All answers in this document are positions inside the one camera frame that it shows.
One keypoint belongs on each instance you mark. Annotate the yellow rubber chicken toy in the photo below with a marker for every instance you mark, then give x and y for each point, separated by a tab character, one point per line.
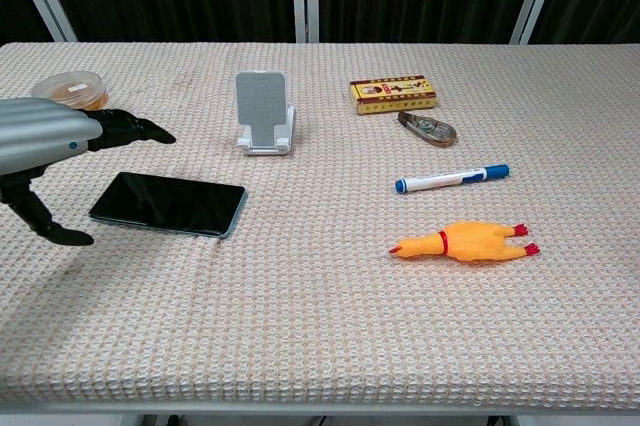
470	241

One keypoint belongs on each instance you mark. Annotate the beige waffle weave tablecloth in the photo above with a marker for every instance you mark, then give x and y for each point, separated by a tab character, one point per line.
320	306

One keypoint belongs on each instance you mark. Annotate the white marker with blue cap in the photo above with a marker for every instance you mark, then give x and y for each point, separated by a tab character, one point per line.
445	179

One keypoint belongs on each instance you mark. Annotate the yellow and red printed box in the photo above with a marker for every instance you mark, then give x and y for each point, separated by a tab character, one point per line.
392	95

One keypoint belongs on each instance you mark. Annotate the white phone stand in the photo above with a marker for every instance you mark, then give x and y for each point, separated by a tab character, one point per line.
261	106

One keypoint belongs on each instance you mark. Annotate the clear round dish with orange content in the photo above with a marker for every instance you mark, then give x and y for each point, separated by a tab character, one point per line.
75	88

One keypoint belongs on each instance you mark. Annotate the grey table frame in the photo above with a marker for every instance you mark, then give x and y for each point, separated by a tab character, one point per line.
320	412

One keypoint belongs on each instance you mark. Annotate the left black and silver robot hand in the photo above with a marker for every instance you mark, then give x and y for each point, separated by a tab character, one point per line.
45	131

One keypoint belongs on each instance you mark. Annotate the black smartphone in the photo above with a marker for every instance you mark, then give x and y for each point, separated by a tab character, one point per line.
167	202

